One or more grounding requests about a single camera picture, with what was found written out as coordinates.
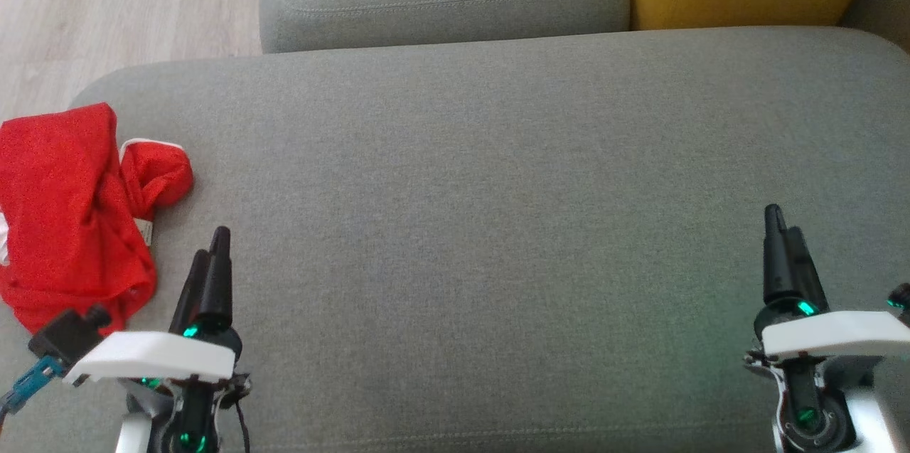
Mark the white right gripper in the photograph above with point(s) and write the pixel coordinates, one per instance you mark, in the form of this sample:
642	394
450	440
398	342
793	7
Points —
839	336

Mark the large grey sofa seat cushion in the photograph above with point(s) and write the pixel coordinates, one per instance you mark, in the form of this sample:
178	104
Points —
462	225

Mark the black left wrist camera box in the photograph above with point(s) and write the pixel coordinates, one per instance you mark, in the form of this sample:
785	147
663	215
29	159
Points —
64	336

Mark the red white basketball jersey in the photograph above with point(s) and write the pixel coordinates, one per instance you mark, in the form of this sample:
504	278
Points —
57	190

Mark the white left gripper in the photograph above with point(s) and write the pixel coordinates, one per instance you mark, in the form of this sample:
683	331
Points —
156	357

